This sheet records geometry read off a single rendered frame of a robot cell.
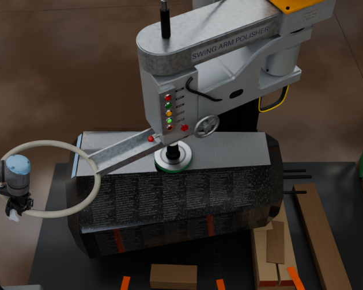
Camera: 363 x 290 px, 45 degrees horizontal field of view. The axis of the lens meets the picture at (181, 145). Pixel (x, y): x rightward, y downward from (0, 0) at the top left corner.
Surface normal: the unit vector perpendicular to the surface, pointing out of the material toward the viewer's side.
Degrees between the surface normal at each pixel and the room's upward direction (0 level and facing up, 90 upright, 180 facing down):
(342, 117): 0
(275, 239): 0
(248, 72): 90
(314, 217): 0
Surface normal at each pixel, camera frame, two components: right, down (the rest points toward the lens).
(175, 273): -0.02, -0.62
